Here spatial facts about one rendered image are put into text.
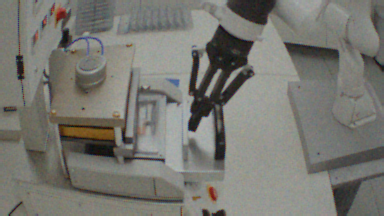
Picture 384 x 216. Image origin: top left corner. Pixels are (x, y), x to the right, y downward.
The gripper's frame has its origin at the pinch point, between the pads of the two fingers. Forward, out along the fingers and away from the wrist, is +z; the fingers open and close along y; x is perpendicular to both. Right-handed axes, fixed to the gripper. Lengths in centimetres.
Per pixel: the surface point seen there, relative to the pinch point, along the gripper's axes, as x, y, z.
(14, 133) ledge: 18, -49, 44
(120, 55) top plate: 7.9, -18.3, -2.7
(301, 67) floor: 191, 102, 72
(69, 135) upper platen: -10.7, -25.6, 7.8
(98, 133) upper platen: -10.6, -18.8, 4.1
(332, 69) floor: 194, 130, 62
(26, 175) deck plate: -16.0, -37.1, 23.2
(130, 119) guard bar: -6.6, -12.8, 1.2
